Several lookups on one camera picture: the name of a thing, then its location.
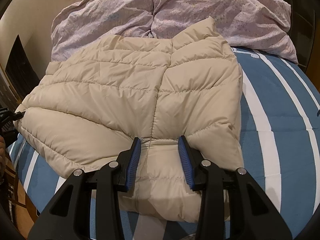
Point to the black flat television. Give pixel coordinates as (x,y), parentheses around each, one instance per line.
(19,70)

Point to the blue white striped bedsheet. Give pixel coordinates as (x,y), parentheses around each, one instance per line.
(279,141)

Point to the beige quilted down jacket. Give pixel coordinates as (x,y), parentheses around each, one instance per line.
(89,108)

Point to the dark wooden shelf cabinet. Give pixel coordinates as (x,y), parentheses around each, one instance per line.
(303,30)

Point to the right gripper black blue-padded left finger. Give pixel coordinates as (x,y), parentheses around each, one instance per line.
(67,215)

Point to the lilac floral duvet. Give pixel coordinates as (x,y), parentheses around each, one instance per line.
(255,24)

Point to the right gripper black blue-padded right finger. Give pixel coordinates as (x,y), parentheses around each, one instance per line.
(252,214)

